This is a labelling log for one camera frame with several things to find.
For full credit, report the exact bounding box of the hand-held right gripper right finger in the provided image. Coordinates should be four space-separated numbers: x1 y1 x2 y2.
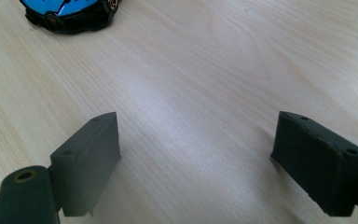
269 110 358 217

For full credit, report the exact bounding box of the blue and black toy car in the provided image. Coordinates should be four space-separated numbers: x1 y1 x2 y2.
19 0 122 35

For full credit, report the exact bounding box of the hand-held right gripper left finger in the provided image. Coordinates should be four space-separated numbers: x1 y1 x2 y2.
49 111 122 217

